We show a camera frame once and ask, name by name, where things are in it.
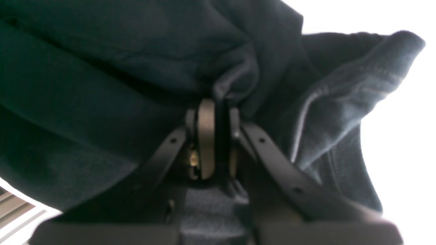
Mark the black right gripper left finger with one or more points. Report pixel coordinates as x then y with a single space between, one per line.
144 208

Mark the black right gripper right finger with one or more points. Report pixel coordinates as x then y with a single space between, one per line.
286 206

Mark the black T-shirt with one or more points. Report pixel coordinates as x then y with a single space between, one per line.
91 88

